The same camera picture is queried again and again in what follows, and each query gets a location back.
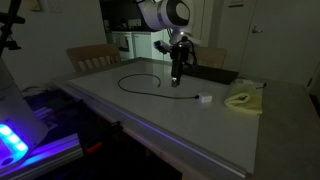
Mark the grey door with handle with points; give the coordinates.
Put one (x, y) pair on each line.
(283, 41)

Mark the right wooden chair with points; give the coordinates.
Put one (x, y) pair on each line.
(210, 57)

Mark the white charger plug block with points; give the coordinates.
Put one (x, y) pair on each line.
(205, 97)

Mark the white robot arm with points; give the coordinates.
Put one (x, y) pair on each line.
(178, 16)

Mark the robot base with blue lights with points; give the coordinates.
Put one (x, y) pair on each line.
(20, 130)

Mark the white kitchen cabinets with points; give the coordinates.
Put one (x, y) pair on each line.
(133, 44)

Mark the white table mat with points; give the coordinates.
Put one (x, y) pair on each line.
(143, 90)

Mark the black laptop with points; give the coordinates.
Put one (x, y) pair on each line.
(211, 74)

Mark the yellow folded cloth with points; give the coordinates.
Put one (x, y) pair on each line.
(244, 98)

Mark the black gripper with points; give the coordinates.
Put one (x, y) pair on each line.
(179, 54)

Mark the left wooden chair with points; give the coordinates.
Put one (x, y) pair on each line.
(93, 56)

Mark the black camera stand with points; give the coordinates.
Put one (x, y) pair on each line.
(8, 19)

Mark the wooden chair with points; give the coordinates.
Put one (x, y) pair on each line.
(210, 57)
(93, 56)

